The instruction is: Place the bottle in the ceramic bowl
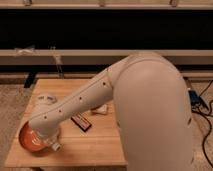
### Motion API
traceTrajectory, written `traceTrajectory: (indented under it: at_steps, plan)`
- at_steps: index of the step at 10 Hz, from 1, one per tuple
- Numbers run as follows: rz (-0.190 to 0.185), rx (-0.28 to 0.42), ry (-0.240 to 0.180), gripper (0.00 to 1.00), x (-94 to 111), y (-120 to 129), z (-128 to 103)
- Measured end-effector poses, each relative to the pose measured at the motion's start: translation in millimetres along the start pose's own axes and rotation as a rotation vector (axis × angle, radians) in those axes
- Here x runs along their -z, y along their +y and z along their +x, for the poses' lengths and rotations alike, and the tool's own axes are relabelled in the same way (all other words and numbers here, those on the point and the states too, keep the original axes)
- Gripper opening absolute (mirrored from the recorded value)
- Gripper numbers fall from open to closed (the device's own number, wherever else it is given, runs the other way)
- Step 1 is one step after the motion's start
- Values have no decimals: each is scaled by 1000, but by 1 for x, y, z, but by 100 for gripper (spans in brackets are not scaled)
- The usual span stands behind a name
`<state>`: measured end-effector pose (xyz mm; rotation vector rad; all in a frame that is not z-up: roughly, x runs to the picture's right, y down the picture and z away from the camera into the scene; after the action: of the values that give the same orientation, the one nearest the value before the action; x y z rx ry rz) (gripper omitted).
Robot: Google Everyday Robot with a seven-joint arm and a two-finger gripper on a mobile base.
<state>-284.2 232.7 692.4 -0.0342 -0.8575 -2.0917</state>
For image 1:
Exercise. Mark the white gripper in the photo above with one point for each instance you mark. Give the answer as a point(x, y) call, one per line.
point(40, 137)

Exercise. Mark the white plastic bottle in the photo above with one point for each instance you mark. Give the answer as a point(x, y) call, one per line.
point(55, 145)

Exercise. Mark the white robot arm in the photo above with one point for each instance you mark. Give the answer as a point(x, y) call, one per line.
point(152, 108)

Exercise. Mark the orange ceramic bowl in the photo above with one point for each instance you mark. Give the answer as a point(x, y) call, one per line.
point(27, 139)

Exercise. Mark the dark rectangular candy box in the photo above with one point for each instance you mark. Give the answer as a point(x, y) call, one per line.
point(81, 122)

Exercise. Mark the wooden table board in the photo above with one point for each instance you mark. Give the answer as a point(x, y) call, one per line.
point(99, 146)

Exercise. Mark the small beige block toy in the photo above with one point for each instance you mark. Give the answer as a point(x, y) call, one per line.
point(103, 110)

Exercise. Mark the blue power adapter box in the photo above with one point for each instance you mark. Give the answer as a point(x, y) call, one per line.
point(194, 99)

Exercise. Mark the lower grey wall rail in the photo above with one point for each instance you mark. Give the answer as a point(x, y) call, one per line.
point(98, 57)

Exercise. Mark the grey wall rail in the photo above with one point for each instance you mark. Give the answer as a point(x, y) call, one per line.
point(98, 57)
point(108, 4)

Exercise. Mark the upper grey wall rail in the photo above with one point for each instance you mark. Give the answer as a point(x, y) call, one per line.
point(108, 4)

